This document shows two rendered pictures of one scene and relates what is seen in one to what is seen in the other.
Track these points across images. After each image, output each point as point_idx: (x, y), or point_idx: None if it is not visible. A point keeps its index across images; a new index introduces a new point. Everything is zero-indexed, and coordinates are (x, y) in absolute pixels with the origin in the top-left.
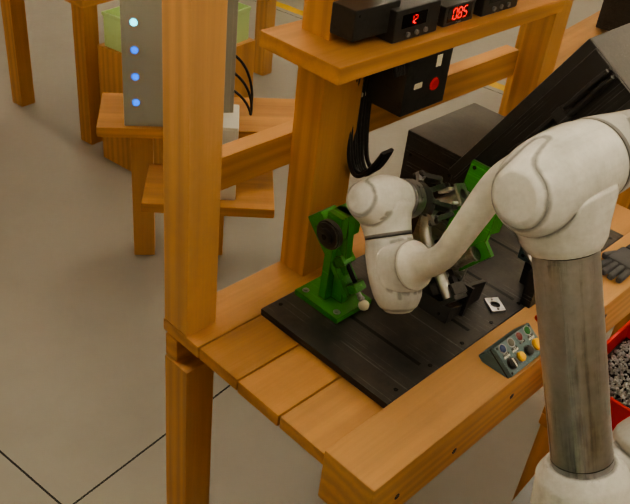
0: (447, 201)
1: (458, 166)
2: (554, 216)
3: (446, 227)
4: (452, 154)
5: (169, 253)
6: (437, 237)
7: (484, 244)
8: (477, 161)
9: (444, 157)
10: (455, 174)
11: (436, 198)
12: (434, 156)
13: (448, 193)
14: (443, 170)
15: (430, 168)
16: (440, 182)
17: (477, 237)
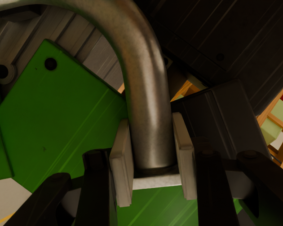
0: (142, 123)
1: (240, 119)
2: None
3: (67, 56)
4: (273, 90)
5: None
6: (46, 5)
7: (1, 176)
8: (241, 208)
9: (271, 60)
10: (219, 99)
11: (164, 67)
12: None
13: (171, 124)
14: (236, 44)
15: (253, 2)
16: (233, 198)
17: (24, 156)
